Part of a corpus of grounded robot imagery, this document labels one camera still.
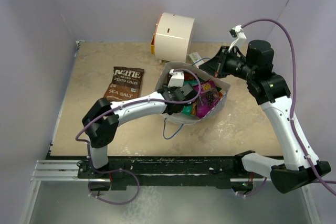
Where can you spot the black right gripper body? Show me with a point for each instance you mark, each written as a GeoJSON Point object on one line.
{"type": "Point", "coordinates": [233, 65]}

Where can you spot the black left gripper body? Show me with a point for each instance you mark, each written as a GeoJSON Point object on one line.
{"type": "Point", "coordinates": [172, 89]}

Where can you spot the purple Lot 100 gummy bag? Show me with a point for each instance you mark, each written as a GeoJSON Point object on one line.
{"type": "Point", "coordinates": [209, 97]}

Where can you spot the blue checkered paper bag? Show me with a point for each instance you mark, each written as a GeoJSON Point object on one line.
{"type": "Point", "coordinates": [182, 119]}

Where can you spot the brown Kettle chips bag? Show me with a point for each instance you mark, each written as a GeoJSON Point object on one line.
{"type": "Point", "coordinates": [125, 84]}

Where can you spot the red Doritos chips bag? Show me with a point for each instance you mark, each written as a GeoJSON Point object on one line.
{"type": "Point", "coordinates": [189, 79]}

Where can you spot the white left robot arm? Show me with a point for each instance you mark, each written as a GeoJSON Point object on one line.
{"type": "Point", "coordinates": [103, 119]}

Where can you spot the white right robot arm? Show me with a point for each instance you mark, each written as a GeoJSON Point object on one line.
{"type": "Point", "coordinates": [300, 164]}

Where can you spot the green snack bag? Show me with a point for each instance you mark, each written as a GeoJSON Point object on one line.
{"type": "Point", "coordinates": [203, 77]}

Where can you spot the teal mint candy bag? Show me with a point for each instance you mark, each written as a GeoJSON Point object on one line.
{"type": "Point", "coordinates": [187, 110]}

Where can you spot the orange candy bag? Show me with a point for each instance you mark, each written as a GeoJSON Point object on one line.
{"type": "Point", "coordinates": [194, 109]}

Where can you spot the small green white box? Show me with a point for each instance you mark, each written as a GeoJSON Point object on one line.
{"type": "Point", "coordinates": [194, 58]}

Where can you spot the white round cabinet orange front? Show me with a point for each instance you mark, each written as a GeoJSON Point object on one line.
{"type": "Point", "coordinates": [172, 37]}

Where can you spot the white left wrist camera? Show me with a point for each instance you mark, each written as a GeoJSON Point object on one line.
{"type": "Point", "coordinates": [176, 78]}

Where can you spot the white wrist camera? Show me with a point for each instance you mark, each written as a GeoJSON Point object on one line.
{"type": "Point", "coordinates": [176, 78]}
{"type": "Point", "coordinates": [238, 35]}

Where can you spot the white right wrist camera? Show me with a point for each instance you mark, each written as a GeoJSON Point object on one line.
{"type": "Point", "coordinates": [238, 35]}

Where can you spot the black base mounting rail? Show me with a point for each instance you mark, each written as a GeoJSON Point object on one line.
{"type": "Point", "coordinates": [195, 171]}

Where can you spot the aluminium frame rail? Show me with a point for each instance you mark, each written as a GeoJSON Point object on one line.
{"type": "Point", "coordinates": [55, 170]}

